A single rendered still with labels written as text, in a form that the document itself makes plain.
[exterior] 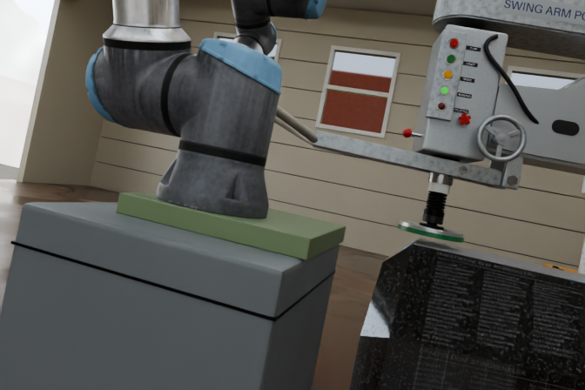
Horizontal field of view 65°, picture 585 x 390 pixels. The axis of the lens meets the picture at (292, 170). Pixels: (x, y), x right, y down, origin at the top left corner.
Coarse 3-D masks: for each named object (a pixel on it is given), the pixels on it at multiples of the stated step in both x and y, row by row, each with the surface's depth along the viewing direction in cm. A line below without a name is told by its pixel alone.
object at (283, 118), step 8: (280, 112) 142; (280, 120) 185; (288, 120) 144; (296, 120) 145; (288, 128) 184; (296, 128) 146; (304, 128) 148; (296, 136) 182; (304, 136) 151; (312, 136) 152
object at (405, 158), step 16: (320, 144) 157; (336, 144) 156; (352, 144) 156; (368, 144) 155; (384, 160) 155; (400, 160) 154; (416, 160) 154; (432, 160) 153; (448, 160) 153; (464, 176) 152; (480, 176) 152; (496, 176) 151; (512, 176) 148
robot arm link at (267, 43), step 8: (272, 24) 120; (240, 32) 114; (248, 32) 113; (256, 32) 113; (264, 32) 114; (272, 32) 119; (256, 40) 112; (264, 40) 114; (272, 40) 119; (264, 48) 114; (272, 48) 121
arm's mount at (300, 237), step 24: (120, 192) 72; (144, 216) 71; (168, 216) 70; (192, 216) 69; (216, 216) 68; (288, 216) 89; (240, 240) 66; (264, 240) 66; (288, 240) 65; (312, 240) 65; (336, 240) 85
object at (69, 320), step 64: (64, 256) 63; (128, 256) 60; (192, 256) 58; (256, 256) 59; (320, 256) 75; (0, 320) 65; (64, 320) 62; (128, 320) 60; (192, 320) 57; (256, 320) 55; (320, 320) 87; (0, 384) 64; (64, 384) 62; (128, 384) 59; (192, 384) 57; (256, 384) 55
